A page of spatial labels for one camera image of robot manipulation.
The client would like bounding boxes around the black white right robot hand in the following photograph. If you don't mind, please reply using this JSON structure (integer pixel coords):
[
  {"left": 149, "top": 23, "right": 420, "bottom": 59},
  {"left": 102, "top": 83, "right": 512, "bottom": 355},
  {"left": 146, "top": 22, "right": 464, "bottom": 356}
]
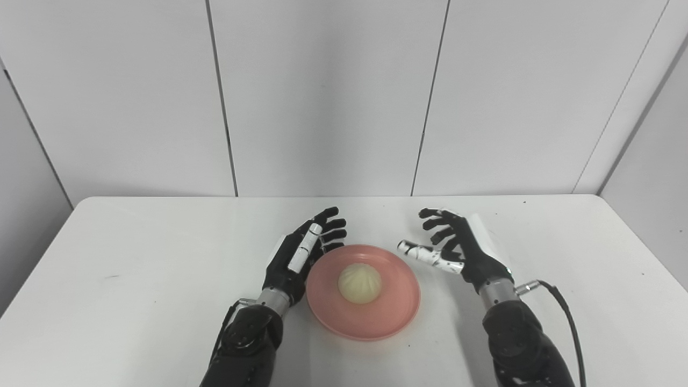
[{"left": 397, "top": 208, "right": 514, "bottom": 295}]

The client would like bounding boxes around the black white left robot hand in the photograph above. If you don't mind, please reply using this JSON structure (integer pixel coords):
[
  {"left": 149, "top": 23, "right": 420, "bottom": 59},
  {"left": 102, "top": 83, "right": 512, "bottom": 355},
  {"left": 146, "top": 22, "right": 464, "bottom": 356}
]
[{"left": 262, "top": 206, "right": 348, "bottom": 307}]

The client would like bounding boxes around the white steamed bun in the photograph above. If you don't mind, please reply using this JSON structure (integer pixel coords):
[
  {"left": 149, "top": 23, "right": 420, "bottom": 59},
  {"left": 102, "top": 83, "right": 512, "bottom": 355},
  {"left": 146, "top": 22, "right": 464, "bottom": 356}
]
[{"left": 338, "top": 263, "right": 383, "bottom": 304}]

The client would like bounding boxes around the pink round plate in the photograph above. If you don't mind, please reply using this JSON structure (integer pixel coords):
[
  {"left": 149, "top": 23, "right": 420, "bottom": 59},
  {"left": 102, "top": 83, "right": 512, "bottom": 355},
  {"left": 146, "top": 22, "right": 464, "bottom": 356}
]
[{"left": 306, "top": 245, "right": 421, "bottom": 342}]

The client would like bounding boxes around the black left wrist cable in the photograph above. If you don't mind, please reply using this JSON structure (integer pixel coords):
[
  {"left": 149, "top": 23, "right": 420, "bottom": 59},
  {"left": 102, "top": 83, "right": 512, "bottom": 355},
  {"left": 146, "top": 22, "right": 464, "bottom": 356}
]
[{"left": 211, "top": 298, "right": 260, "bottom": 369}]

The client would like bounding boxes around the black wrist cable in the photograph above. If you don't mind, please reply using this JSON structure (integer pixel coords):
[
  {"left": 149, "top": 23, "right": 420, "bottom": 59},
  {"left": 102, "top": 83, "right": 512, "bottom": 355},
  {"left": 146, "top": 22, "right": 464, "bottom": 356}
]
[
  {"left": 515, "top": 279, "right": 587, "bottom": 387},
  {"left": 211, "top": 298, "right": 260, "bottom": 369}
]

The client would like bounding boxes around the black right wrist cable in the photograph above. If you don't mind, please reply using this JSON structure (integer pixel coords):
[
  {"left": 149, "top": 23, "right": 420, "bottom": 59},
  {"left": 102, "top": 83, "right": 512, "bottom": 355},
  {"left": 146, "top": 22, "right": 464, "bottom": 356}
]
[{"left": 515, "top": 279, "right": 587, "bottom": 387}]

